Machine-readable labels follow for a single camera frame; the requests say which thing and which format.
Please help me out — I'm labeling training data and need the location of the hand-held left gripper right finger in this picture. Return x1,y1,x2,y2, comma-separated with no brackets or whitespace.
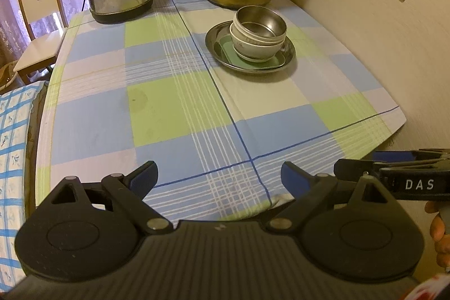
260,161,394,235

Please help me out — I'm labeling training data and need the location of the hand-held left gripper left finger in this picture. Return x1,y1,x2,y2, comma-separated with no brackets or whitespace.
51,160,174,235

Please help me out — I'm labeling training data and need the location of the stainless steel bowl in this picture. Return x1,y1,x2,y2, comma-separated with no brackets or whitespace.
234,5,288,39

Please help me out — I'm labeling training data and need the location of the red and white cloth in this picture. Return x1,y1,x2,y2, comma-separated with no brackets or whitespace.
404,274,450,300

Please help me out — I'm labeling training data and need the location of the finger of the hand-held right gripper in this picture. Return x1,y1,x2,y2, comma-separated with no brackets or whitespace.
373,149,450,166
333,158,388,182

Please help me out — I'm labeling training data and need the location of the blue grid printed cloth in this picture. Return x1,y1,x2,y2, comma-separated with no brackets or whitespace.
0,81,48,294

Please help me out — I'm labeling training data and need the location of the checked tablecloth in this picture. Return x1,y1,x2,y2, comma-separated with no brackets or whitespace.
35,0,406,221

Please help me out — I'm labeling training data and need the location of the white ceramic bowl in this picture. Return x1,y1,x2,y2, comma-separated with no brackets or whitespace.
230,33,285,62

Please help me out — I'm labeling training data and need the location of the white wooden chair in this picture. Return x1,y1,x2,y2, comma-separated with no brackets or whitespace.
13,0,69,83

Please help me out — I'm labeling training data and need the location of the large stainless steel plate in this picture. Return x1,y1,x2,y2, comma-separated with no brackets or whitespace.
205,21,296,75

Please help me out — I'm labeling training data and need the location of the green square plate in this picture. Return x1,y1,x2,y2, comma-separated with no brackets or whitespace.
214,33,287,71

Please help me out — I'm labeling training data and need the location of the person's right hand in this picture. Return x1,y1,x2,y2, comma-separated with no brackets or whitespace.
424,202,450,272

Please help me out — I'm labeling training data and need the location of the beige plastic bucket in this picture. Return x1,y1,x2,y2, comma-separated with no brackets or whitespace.
0,63,16,90

